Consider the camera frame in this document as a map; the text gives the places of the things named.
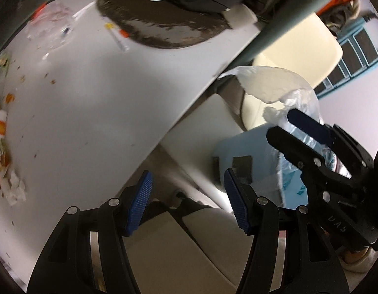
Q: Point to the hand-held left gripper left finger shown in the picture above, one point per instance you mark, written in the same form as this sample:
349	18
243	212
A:
140	203

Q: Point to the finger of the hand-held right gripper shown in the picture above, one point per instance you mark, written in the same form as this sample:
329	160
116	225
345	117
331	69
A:
296	150
308	125

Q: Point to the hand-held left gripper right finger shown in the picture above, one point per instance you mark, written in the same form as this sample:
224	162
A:
235	203

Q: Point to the clear printed bin liner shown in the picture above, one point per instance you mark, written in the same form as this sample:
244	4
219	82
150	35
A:
274	82

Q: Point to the light blue trash bin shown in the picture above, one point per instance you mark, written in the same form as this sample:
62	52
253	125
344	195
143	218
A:
238	147

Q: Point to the blue ladder shelf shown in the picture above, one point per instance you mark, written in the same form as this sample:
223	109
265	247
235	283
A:
351	58

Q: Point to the cream chair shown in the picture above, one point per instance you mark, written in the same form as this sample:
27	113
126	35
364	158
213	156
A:
299	46

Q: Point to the crumpled white tissue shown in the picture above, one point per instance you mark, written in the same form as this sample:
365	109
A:
14	186

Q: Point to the orange clothing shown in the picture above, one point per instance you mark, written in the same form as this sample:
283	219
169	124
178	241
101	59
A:
345	0

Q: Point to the orange white carton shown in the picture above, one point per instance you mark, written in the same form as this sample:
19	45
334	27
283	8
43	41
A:
0	159

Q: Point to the orange peel scraps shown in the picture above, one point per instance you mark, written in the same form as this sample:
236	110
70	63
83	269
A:
9	98

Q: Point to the white pen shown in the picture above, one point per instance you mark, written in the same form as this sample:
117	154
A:
117	35

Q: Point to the clear bag with red scrap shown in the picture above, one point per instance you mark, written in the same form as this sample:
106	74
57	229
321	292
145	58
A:
51	24

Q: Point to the small white stick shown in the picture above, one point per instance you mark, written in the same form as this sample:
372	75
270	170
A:
83	9

